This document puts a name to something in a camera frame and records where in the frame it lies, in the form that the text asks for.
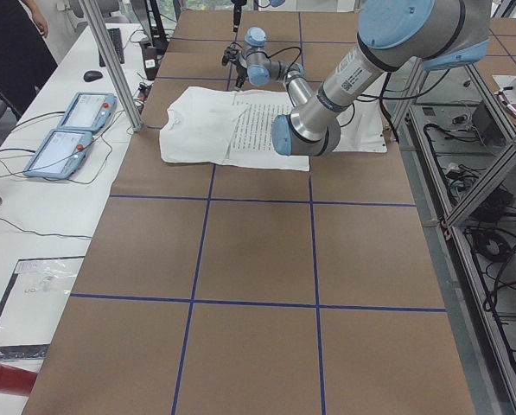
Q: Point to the black keyboard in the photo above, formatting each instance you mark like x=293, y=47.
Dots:
x=117, y=43

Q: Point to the red cylinder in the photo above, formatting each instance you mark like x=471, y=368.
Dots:
x=16, y=381

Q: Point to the far blue teach pendant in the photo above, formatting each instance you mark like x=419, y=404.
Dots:
x=88, y=111

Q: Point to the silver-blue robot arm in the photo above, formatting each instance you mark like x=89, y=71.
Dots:
x=271, y=3
x=443, y=34

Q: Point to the black computer mouse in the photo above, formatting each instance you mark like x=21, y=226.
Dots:
x=92, y=75

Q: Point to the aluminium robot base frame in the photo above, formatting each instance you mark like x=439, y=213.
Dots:
x=457, y=129

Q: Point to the person in black clothes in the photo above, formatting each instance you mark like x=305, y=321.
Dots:
x=26, y=63

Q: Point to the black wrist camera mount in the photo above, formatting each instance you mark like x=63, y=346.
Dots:
x=231, y=55

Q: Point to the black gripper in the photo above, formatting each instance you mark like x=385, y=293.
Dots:
x=237, y=14
x=240, y=72

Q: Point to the aluminium frame post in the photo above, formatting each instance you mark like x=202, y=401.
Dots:
x=96, y=23

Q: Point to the clear plastic document sleeve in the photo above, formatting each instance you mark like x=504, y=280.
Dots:
x=32, y=305

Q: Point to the blue teach pendant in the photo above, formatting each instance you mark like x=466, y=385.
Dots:
x=59, y=155
x=88, y=111

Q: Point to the near blue teach pendant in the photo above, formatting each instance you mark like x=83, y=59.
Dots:
x=59, y=155

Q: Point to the black box with white label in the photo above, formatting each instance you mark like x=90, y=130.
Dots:
x=150, y=58

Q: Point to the white long-sleeve printed t-shirt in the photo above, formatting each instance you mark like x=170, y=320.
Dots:
x=226, y=128

